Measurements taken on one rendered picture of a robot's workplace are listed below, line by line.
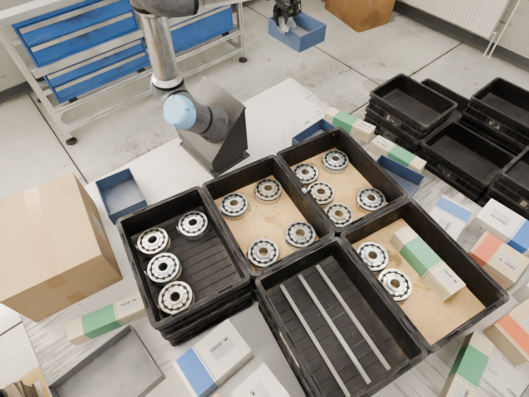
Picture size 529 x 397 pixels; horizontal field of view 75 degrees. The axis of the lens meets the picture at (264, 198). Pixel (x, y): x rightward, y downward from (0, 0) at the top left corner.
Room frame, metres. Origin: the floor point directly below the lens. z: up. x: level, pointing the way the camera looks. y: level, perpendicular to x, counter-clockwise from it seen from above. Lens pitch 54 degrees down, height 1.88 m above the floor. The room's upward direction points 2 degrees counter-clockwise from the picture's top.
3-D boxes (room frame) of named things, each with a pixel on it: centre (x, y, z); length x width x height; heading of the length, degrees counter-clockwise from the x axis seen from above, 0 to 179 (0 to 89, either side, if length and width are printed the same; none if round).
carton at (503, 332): (0.28, -0.79, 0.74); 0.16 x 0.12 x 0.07; 118
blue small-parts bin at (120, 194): (0.87, 0.59, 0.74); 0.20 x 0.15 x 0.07; 29
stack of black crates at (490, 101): (1.53, -1.43, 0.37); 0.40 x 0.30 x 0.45; 38
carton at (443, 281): (0.47, -0.50, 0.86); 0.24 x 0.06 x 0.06; 28
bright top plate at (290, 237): (0.59, -0.12, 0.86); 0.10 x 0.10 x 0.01
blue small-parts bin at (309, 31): (1.45, -0.16, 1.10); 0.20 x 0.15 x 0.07; 38
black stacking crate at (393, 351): (0.29, -0.18, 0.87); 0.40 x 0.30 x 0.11; 27
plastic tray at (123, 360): (0.18, 0.49, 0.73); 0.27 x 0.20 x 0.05; 130
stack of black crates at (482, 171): (1.29, -1.12, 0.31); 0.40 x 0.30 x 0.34; 38
